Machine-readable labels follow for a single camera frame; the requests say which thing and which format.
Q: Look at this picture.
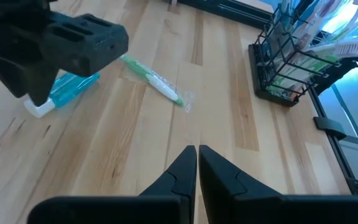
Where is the black wire caddy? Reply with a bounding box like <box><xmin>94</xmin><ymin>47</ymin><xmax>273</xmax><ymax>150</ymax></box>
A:
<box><xmin>248</xmin><ymin>2</ymin><xmax>358</xmax><ymax>107</ymax></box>

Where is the small teal mouthwash bottle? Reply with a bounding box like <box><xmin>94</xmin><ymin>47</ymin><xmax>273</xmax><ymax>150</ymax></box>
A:
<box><xmin>23</xmin><ymin>72</ymin><xmax>101</xmax><ymax>119</ymax></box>

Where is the black frame clamp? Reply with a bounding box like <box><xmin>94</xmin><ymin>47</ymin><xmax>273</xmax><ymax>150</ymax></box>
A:
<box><xmin>313</xmin><ymin>116</ymin><xmax>348</xmax><ymax>141</ymax></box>

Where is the orange toothbrush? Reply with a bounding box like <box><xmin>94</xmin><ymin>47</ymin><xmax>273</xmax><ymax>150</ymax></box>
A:
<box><xmin>303</xmin><ymin>37</ymin><xmax>358</xmax><ymax>60</ymax></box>

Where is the blue toothbrush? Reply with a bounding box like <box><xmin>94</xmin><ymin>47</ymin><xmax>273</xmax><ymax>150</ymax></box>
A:
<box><xmin>272</xmin><ymin>0</ymin><xmax>310</xmax><ymax>44</ymax></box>

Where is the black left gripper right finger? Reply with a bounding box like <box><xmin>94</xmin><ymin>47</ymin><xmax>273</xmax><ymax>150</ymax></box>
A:
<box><xmin>198</xmin><ymin>144</ymin><xmax>358</xmax><ymax>224</ymax></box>

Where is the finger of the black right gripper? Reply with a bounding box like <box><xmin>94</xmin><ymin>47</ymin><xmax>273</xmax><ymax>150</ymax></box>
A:
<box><xmin>25</xmin><ymin>13</ymin><xmax>130</xmax><ymax>107</ymax></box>
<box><xmin>0</xmin><ymin>50</ymin><xmax>28</xmax><ymax>100</ymax></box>

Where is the green toothbrush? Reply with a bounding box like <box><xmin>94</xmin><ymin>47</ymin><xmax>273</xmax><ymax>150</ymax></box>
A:
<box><xmin>118</xmin><ymin>54</ymin><xmax>196</xmax><ymax>113</ymax></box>
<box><xmin>267</xmin><ymin>54</ymin><xmax>341</xmax><ymax>94</ymax></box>

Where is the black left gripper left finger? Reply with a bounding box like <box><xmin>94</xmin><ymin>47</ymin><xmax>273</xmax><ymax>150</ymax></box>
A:
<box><xmin>25</xmin><ymin>144</ymin><xmax>198</xmax><ymax>224</ymax></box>

